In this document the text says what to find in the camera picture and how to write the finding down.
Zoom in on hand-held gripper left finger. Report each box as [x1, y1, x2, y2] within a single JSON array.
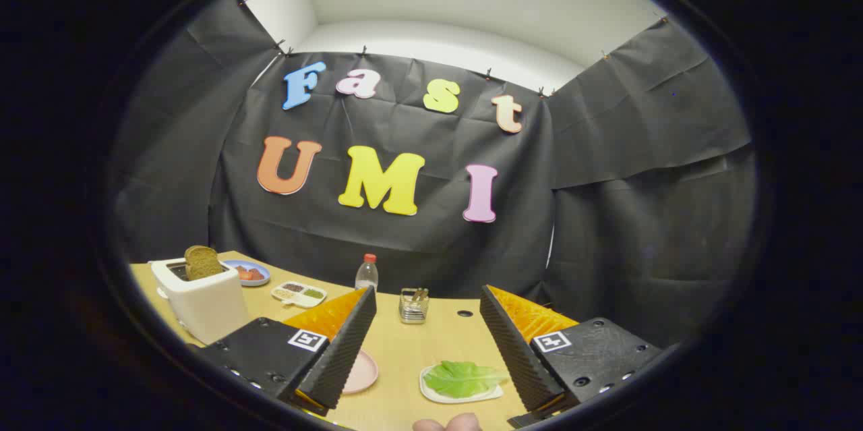
[[194, 286, 378, 417]]

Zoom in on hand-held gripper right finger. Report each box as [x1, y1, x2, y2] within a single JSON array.
[[479, 285, 665, 430]]

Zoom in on green lettuce leaf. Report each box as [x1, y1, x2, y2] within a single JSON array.
[[423, 360, 511, 399]]

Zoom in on brown toasted bread slice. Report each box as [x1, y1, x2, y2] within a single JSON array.
[[184, 246, 224, 282]]

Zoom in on round pink plate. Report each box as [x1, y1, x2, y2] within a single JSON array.
[[341, 349, 380, 395]]

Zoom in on white square plate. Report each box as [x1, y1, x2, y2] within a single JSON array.
[[419, 364, 505, 405]]

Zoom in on white divided condiment tray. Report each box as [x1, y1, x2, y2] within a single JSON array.
[[270, 281, 328, 309]]

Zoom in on clear plastic water bottle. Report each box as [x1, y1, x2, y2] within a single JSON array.
[[355, 254, 380, 293]]

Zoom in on small blue plate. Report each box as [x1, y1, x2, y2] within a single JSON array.
[[221, 260, 272, 287]]

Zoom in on white toaster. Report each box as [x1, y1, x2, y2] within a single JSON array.
[[150, 257, 250, 345]]

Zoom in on metal wire mesh holder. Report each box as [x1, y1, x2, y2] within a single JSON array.
[[398, 288, 430, 325]]

